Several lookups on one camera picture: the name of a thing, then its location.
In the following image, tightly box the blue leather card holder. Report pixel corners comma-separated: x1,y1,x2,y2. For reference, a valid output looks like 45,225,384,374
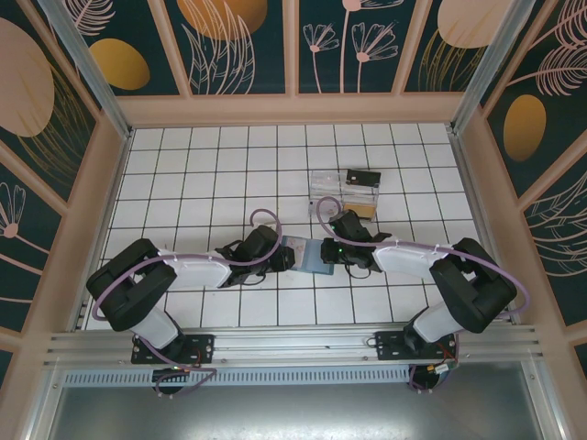
282,235,336,277

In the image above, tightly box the white blue printed card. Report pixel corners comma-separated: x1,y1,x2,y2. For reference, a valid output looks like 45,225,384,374
308,200,343,217

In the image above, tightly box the gold credit card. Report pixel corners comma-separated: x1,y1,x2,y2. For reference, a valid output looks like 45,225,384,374
342,200,379,222

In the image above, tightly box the black credit card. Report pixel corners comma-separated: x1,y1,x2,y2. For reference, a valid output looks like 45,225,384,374
346,168,383,187

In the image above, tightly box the clear acrylic organizer box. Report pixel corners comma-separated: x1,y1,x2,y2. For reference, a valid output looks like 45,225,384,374
306,168,384,225

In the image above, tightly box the circuit board with yellow connector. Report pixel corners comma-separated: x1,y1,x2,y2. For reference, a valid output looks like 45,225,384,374
426,353,460,380

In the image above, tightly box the grey sheet metal panel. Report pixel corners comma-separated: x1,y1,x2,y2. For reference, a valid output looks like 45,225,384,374
45,383,547,440

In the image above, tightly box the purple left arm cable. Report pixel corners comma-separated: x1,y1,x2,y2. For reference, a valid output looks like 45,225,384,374
93,208,283,322

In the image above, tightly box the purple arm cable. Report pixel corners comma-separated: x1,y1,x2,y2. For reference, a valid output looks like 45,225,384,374
93,208,283,322
316,196,528,317

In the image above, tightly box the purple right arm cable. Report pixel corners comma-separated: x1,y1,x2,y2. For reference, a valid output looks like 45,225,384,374
316,196,528,317

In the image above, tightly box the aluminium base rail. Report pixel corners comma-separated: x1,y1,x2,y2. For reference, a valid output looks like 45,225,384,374
43,323,545,368

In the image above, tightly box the slotted grey cable duct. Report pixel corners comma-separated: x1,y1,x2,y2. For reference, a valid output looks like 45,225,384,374
61,368,414,387

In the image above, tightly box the aluminium side rail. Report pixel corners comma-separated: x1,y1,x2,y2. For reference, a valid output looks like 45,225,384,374
448,130,542,329
71,130,135,334

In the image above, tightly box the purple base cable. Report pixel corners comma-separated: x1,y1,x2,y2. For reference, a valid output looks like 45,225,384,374
137,350,216,399
409,364,442,395

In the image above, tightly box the aluminium frame post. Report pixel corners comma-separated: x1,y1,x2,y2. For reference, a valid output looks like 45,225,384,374
450,0,529,135
38,0,135,141

